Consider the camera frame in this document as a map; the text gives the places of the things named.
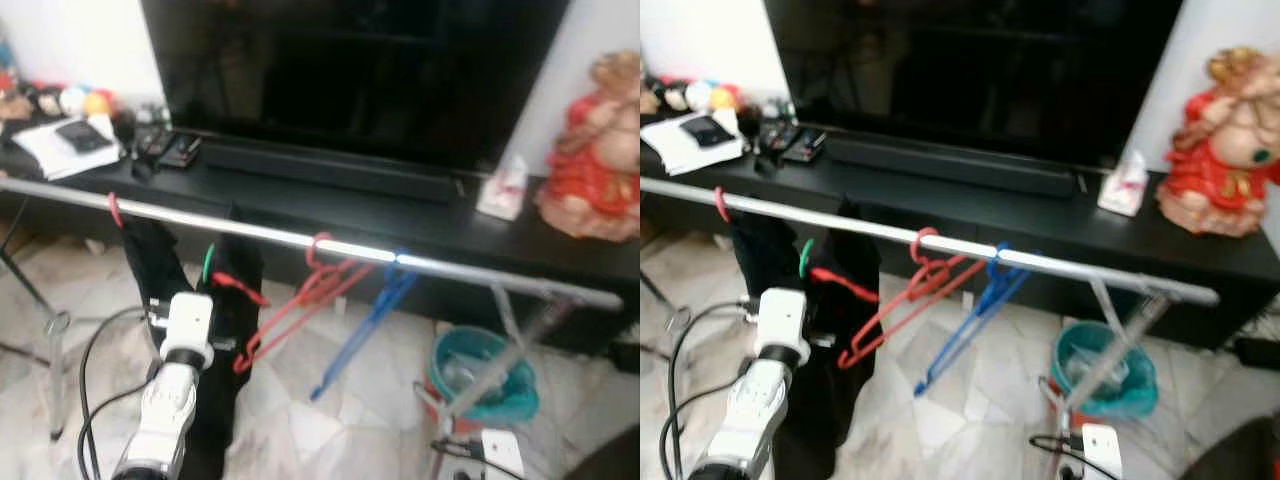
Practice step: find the red plastic hanger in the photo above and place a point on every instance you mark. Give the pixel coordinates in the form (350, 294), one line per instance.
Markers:
(113, 212)
(719, 207)
(925, 280)
(312, 290)

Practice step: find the black foremax logo shirt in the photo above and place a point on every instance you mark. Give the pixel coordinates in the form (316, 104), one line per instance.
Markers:
(760, 255)
(150, 260)

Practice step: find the silver metal clothes rack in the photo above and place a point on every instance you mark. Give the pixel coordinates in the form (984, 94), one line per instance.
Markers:
(1060, 265)
(290, 238)

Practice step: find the black flat television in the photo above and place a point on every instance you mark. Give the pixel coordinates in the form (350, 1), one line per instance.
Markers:
(350, 70)
(980, 70)

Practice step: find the white round toy figure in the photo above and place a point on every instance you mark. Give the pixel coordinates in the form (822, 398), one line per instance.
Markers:
(72, 100)
(698, 96)

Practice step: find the blue plastic hanger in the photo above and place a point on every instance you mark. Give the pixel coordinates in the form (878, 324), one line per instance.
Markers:
(990, 295)
(385, 295)

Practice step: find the green plastic hanger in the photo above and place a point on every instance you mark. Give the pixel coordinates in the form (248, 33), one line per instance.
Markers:
(206, 265)
(804, 258)

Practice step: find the orange bin teal bag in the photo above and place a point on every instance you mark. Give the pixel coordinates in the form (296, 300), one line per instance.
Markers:
(500, 390)
(1125, 385)

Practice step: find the red Ganesha statue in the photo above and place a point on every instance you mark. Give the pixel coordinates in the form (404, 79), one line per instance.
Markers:
(590, 170)
(1215, 165)

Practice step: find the black red striped shirt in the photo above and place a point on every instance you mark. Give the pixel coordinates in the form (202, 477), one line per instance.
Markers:
(840, 400)
(228, 420)

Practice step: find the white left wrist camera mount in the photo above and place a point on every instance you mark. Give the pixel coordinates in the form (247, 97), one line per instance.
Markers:
(188, 320)
(783, 315)

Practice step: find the orange round toy figure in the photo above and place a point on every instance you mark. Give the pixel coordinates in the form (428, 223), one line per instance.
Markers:
(98, 103)
(725, 99)

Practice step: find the black wallet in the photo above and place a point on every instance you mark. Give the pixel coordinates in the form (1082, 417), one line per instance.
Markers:
(82, 137)
(708, 132)

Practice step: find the black soundbar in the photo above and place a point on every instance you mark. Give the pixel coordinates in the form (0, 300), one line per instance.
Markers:
(950, 165)
(330, 172)

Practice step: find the black white toy figure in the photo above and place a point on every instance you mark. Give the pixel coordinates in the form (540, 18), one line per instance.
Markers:
(44, 101)
(670, 97)

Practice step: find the white paper stack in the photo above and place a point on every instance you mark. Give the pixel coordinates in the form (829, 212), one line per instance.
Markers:
(675, 150)
(40, 155)

